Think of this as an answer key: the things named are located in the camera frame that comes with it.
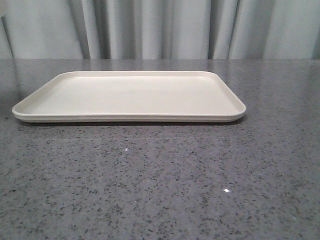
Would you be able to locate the cream rectangular plastic tray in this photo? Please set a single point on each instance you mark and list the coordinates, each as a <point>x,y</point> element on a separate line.
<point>132,96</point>

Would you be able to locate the grey pleated curtain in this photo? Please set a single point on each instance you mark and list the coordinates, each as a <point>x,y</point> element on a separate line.
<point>159,29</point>

